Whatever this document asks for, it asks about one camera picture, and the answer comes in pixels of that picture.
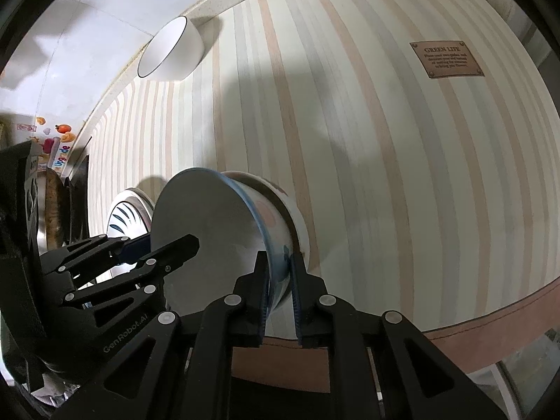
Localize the dark wok with long handle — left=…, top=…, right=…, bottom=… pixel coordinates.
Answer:
left=46, top=168, right=73, bottom=248

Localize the white bowl with black rim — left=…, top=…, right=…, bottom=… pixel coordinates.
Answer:
left=137, top=15, right=205, bottom=82

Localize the steel domed lid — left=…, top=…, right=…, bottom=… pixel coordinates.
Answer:
left=37, top=170, right=51, bottom=254

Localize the black glass gas stove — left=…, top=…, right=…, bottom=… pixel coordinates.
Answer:
left=65, top=135, right=92, bottom=246

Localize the floral bowl with blue rim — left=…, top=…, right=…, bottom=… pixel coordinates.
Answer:
left=151, top=167, right=294, bottom=311

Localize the colourful wall sticker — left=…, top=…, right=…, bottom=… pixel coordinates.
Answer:
left=17, top=116, right=73, bottom=171

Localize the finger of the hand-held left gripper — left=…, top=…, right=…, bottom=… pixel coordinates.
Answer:
left=61, top=234, right=201, bottom=316
left=39, top=234, right=154, bottom=281

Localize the striped mat with cat print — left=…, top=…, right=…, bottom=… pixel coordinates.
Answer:
left=85, top=0, right=560, bottom=394

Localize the blue striped plate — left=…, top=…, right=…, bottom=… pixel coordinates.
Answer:
left=106, top=188, right=155, bottom=239

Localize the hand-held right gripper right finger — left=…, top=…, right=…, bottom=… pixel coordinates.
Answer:
left=289, top=251, right=510, bottom=420

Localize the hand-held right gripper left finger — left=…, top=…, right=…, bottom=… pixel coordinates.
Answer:
left=48, top=251, right=272, bottom=420

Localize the plain white bowl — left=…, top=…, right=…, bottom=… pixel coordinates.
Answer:
left=221, top=170, right=310, bottom=272

